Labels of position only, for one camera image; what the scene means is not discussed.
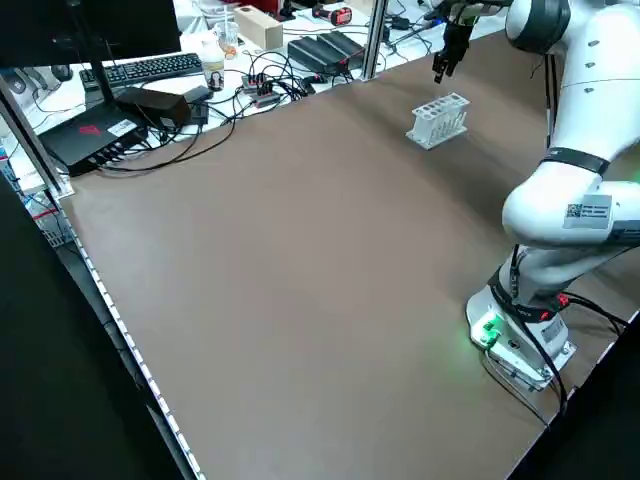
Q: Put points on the light wooden box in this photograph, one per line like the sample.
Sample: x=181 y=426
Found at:
x=260 y=27

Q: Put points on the clear plastic cup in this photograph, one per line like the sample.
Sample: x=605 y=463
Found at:
x=229 y=35

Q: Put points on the aluminium frame post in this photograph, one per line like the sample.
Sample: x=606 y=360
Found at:
x=374 y=35
x=30 y=135

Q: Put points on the dark power brick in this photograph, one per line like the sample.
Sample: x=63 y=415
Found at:
x=160 y=107

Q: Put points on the black power supply box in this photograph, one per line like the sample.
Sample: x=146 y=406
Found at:
x=312 y=50
x=345 y=44

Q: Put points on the red and black tool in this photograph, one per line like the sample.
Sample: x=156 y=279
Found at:
x=340 y=15

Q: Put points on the small grey adapter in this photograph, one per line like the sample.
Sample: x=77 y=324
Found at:
x=196 y=93

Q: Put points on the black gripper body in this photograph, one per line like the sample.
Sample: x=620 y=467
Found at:
x=457 y=32

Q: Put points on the small black adapter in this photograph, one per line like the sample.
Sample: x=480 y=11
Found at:
x=201 y=114
x=400 y=22

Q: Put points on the dark computer mouse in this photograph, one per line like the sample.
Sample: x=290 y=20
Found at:
x=61 y=73

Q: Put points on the white test tube rack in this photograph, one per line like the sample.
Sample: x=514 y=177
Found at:
x=425 y=112

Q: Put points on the black computer monitor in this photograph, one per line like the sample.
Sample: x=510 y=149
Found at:
x=90 y=25

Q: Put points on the black box with red logo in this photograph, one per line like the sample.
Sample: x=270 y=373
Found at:
x=85 y=135

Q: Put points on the printed paper cup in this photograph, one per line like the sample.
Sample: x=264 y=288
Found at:
x=214 y=70

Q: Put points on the black monitor stand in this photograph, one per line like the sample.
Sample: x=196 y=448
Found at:
x=102 y=80

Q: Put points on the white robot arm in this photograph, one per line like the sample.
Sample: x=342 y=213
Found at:
x=590 y=100

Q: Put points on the grey usb hub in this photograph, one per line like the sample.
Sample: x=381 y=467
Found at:
x=265 y=98
x=255 y=80

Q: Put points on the black keyboard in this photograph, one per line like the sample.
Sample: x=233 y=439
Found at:
x=150 y=67

